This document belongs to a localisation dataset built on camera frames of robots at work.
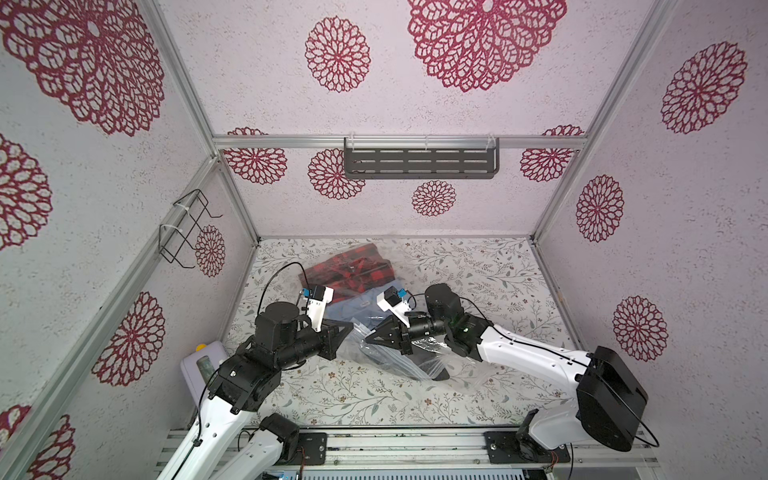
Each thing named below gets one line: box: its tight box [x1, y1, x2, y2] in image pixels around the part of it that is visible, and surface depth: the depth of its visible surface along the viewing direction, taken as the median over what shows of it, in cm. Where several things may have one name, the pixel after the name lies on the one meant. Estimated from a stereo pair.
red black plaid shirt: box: [298, 243, 396, 303], surface depth 109 cm
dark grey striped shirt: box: [337, 324, 450, 380], surface depth 71 cm
